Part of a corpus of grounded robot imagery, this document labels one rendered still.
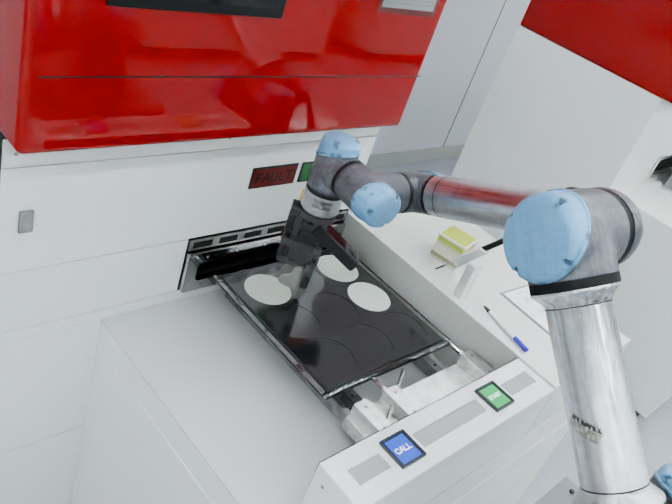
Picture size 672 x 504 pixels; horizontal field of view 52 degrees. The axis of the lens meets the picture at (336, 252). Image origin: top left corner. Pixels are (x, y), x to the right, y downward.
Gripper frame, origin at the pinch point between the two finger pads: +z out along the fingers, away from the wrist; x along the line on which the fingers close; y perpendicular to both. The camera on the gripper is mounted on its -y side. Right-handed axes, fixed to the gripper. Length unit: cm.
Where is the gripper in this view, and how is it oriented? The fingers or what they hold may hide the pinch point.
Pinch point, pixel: (300, 293)
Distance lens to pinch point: 142.8
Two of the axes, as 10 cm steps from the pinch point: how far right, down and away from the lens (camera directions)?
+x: -0.6, 5.2, -8.5
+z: -3.0, 8.0, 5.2
